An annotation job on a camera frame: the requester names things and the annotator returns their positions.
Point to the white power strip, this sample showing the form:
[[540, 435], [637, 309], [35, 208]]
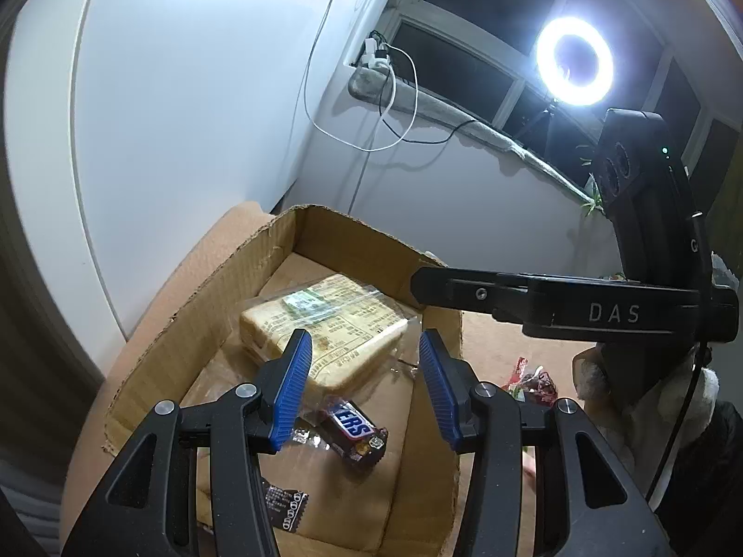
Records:
[[375, 53]]

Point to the gloved right hand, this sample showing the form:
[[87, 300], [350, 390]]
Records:
[[635, 427]]

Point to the black light tripod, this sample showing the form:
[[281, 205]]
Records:
[[537, 126]]

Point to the brown cardboard box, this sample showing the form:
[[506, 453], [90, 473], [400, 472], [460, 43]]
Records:
[[266, 409]]

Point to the green potted plant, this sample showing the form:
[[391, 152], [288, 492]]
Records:
[[594, 203]]

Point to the red dates clear bag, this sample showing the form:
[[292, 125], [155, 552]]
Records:
[[531, 385]]

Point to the black white candy packet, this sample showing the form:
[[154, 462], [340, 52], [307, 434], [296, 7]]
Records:
[[285, 507]]

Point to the packaged sliced bread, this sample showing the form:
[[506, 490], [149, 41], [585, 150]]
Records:
[[354, 328]]

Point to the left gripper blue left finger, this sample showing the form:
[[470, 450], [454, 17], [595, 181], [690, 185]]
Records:
[[144, 505]]

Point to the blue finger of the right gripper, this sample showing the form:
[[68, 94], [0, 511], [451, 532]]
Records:
[[464, 292]]

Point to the brown snickers bar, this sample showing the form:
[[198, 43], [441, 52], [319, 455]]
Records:
[[352, 434]]

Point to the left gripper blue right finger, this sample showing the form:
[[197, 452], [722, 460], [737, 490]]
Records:
[[586, 502]]

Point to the white ring light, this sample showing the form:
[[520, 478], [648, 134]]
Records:
[[574, 61]]

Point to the grey window sill cloth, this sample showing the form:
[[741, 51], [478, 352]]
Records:
[[374, 87]]

